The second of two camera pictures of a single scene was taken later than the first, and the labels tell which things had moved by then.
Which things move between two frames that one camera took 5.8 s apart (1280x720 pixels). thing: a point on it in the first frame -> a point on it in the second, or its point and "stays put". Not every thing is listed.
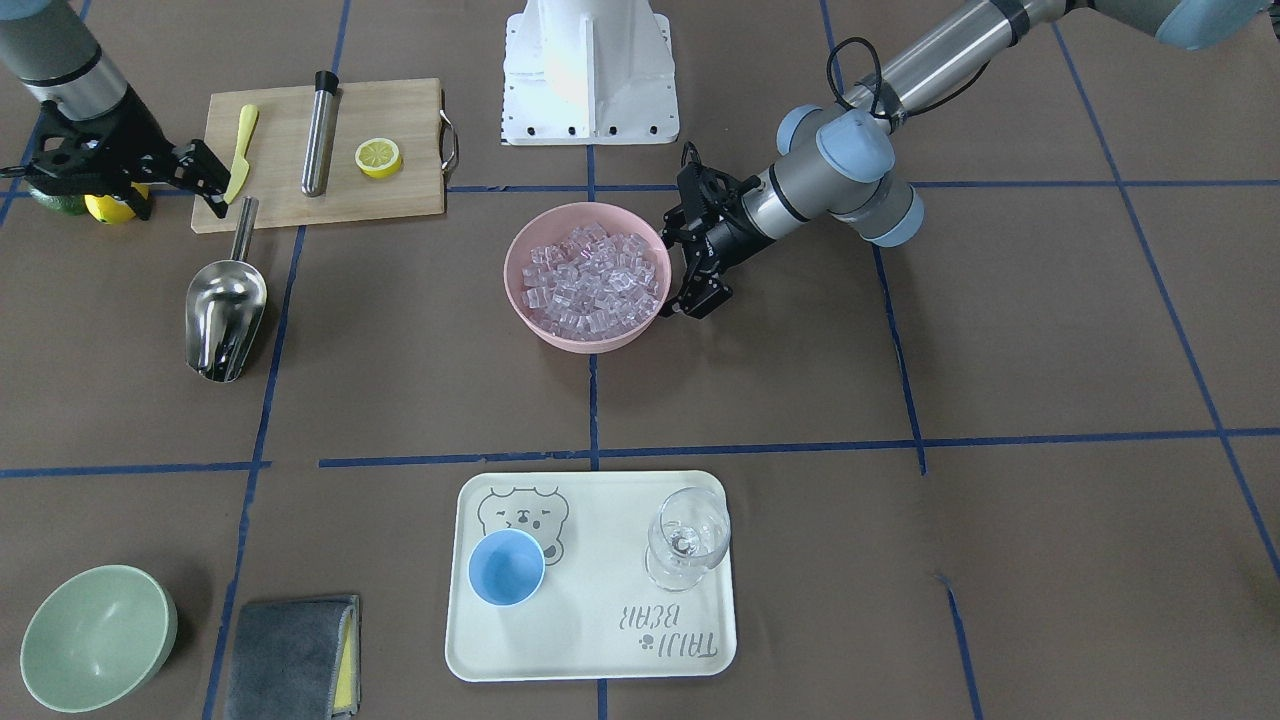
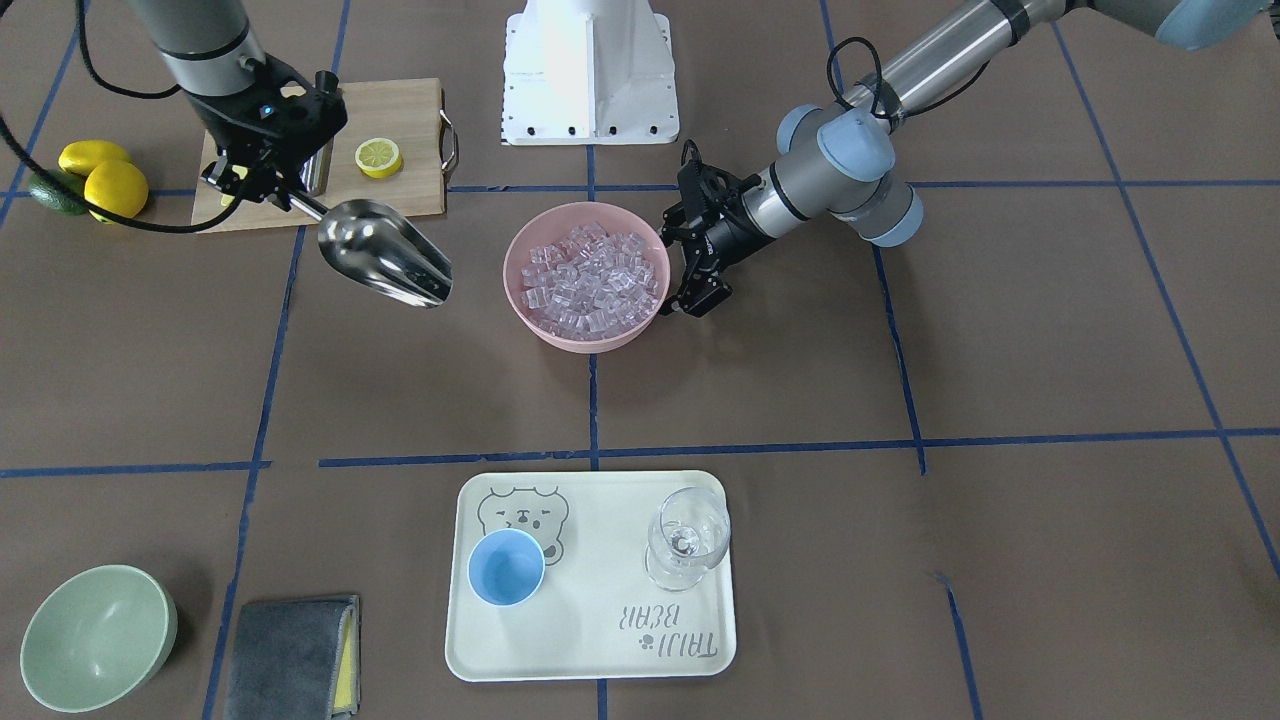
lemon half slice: (379, 158) stays put
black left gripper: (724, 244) stays put
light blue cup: (506, 567) stays put
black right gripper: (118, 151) -> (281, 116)
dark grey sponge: (296, 659) stays put
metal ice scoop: (225, 304) -> (372, 247)
